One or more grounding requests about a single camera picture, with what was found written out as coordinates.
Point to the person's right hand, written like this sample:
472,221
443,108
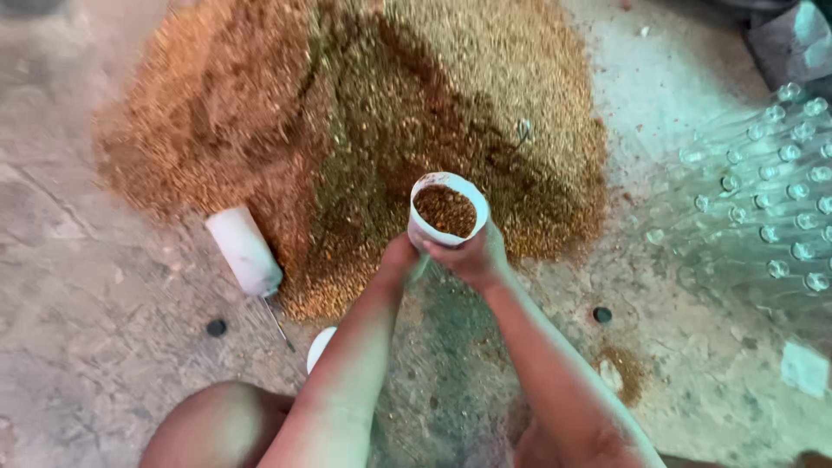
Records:
473,259

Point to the person's left hand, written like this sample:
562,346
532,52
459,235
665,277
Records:
398,255

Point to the person's right fingers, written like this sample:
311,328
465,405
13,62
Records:
448,250

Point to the white plastic cup funnel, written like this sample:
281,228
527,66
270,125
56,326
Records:
446,211

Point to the brown grain heap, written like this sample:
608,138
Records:
351,130

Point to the white round lid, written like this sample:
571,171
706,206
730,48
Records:
319,348

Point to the black bottle cap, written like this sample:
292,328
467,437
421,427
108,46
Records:
602,315
216,327

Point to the thin metal rod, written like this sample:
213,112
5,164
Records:
278,325

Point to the white plastic tube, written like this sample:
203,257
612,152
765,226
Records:
244,250

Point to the small brown grain patch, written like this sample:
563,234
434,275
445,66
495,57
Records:
621,372

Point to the person's right knee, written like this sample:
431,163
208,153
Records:
552,452

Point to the person's knee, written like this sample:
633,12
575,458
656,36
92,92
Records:
214,426
552,452

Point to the person's left knee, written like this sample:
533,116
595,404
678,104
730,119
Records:
214,426

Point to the group of clear glass bottles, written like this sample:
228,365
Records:
760,195

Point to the white paper scrap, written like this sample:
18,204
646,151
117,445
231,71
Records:
805,369

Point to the grey plastic bag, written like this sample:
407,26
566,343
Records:
793,42

